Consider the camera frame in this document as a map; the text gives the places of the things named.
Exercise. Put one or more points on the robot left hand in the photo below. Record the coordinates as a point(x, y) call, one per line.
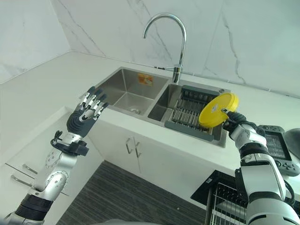
point(80, 122)

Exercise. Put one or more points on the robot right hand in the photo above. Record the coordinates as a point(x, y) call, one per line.
point(234, 120)

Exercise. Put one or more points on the yellow round plate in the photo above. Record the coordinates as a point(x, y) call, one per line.
point(216, 110)

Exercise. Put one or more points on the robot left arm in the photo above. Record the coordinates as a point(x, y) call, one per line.
point(49, 168)

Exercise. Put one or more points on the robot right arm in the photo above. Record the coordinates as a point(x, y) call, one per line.
point(262, 173)

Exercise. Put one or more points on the open dishwasher door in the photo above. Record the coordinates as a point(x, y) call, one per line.
point(212, 185)

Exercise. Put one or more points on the white cabinet door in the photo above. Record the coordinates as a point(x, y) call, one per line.
point(187, 168)
point(117, 145)

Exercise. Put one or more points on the grey dish drying rack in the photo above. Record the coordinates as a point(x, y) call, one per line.
point(187, 110)

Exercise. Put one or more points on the black handheld game controller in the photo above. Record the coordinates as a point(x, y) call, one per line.
point(279, 147)

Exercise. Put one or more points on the sink drain strainer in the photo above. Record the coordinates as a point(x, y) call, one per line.
point(134, 109)

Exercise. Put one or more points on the white drawer unit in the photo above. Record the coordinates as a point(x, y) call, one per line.
point(32, 150)

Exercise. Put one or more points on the dark rounded object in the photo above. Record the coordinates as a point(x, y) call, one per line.
point(293, 143)

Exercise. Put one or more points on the stainless steel double sink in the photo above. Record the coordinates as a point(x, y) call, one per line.
point(150, 103)

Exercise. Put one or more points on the orange sticker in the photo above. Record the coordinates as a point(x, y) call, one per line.
point(145, 80)

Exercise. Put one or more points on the chrome gooseneck faucet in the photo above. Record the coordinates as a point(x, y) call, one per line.
point(174, 44)

